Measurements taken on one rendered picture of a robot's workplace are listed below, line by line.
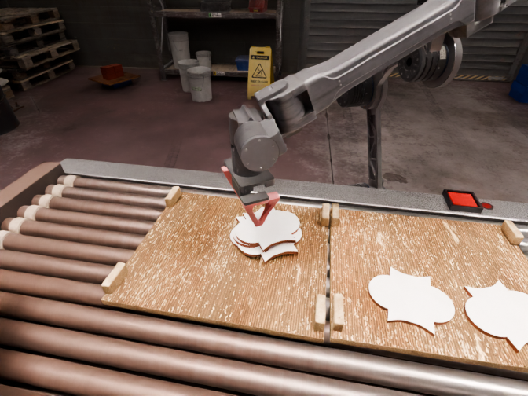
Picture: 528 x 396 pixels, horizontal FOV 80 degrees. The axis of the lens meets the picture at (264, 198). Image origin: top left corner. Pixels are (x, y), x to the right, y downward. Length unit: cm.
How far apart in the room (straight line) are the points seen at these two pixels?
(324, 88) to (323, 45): 476
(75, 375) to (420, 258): 66
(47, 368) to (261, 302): 36
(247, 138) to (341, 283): 35
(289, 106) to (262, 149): 10
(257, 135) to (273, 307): 31
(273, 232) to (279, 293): 13
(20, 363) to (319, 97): 64
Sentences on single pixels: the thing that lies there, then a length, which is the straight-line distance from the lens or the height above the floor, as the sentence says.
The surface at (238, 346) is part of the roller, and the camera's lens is 59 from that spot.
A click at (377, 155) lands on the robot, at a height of 57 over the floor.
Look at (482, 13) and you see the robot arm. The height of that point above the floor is 137.
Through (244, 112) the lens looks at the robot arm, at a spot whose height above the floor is 124.
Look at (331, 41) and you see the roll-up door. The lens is 530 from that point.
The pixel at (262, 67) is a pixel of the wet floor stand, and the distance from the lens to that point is 420.
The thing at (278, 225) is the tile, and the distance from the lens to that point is 70.
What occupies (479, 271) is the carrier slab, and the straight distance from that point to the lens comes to 78.
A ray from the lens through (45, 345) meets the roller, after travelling 70.
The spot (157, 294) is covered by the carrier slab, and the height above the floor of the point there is 94.
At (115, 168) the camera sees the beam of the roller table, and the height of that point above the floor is 92.
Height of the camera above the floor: 144
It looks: 37 degrees down
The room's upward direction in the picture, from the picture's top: straight up
